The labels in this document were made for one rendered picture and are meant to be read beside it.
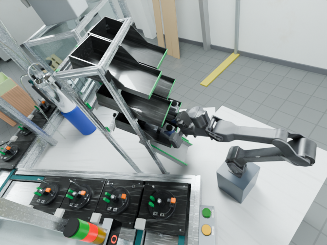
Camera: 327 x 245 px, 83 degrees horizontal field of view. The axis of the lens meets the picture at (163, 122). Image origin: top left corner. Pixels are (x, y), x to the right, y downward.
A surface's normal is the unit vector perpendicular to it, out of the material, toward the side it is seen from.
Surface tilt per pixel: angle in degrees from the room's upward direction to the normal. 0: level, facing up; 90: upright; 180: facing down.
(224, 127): 3
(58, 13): 90
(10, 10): 90
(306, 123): 0
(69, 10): 90
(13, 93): 90
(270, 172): 0
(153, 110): 25
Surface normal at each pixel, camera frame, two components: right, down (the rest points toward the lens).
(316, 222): -0.26, -0.62
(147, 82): 0.14, -0.52
